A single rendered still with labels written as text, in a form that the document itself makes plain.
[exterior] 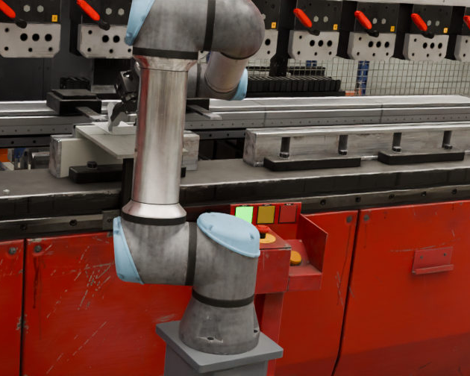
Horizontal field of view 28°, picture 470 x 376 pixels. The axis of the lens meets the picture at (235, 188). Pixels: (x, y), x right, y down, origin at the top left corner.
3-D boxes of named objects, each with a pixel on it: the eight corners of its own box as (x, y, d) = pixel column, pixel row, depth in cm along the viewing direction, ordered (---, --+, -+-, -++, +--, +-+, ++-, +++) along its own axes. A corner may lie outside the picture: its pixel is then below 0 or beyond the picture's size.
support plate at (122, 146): (117, 159, 209) (117, 154, 208) (75, 130, 230) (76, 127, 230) (189, 155, 218) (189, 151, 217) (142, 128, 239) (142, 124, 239)
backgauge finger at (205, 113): (195, 124, 252) (197, 106, 251) (155, 104, 274) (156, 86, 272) (234, 123, 258) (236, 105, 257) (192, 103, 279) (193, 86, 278)
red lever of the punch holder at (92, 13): (83, -2, 214) (112, 26, 220) (77, -5, 218) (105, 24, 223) (77, 4, 214) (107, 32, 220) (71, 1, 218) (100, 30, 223)
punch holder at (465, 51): (457, 61, 282) (466, 6, 277) (439, 57, 289) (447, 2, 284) (494, 62, 289) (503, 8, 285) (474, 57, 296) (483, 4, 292)
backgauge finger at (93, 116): (79, 127, 236) (80, 108, 234) (45, 105, 257) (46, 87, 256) (123, 126, 242) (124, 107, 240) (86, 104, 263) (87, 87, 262)
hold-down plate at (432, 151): (388, 165, 275) (389, 155, 274) (377, 160, 279) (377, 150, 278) (464, 160, 290) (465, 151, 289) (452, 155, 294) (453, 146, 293)
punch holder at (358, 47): (351, 60, 262) (358, 1, 257) (333, 55, 269) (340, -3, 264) (392, 61, 269) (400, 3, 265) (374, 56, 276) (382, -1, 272)
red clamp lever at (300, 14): (301, 7, 244) (321, 32, 250) (292, 5, 247) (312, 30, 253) (296, 13, 244) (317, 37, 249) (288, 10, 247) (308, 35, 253)
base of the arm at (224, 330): (274, 347, 174) (280, 298, 171) (203, 360, 166) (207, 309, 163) (233, 315, 186) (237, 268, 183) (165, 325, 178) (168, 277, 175)
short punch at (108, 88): (92, 94, 230) (94, 55, 228) (89, 92, 232) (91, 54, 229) (129, 93, 235) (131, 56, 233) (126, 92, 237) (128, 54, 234)
